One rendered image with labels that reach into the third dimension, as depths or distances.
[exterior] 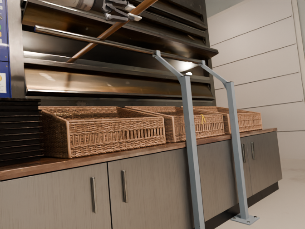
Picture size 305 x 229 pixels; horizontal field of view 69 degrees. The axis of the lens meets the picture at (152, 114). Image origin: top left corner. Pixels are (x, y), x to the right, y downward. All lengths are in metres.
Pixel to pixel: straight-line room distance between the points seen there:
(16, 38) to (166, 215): 1.27
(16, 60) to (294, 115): 3.78
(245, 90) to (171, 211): 3.45
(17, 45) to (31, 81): 0.21
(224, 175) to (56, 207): 1.08
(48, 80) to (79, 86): 0.19
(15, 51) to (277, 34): 3.85
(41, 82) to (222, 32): 3.93
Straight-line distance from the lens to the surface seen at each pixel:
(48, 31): 1.18
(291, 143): 4.22
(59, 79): 1.53
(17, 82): 1.46
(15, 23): 1.57
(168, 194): 1.22
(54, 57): 1.56
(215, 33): 4.93
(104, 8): 1.00
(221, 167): 1.58
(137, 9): 1.06
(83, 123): 0.99
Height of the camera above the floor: 0.67
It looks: 4 degrees up
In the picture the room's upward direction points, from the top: 5 degrees counter-clockwise
